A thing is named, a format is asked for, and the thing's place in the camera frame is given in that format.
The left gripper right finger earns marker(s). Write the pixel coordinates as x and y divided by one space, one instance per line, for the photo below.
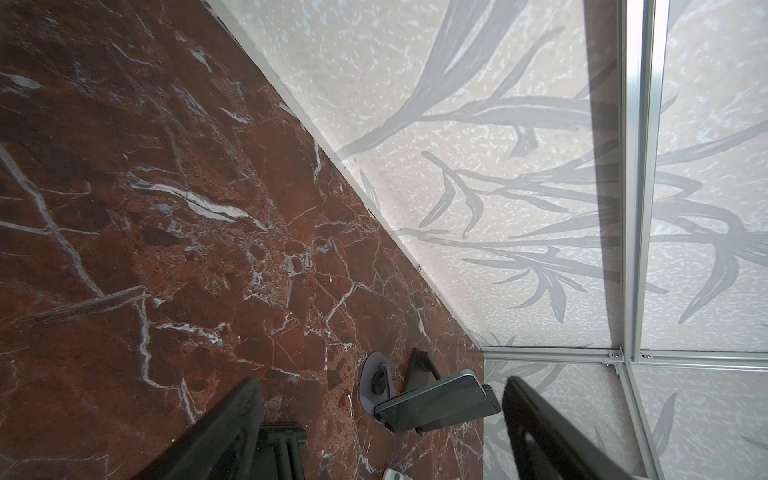
545 444

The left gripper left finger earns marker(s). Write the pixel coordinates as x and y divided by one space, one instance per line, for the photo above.
220 445

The large black phone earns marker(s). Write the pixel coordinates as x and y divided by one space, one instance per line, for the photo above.
457 398

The aluminium frame horizontal bar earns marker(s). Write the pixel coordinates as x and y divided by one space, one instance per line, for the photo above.
643 29

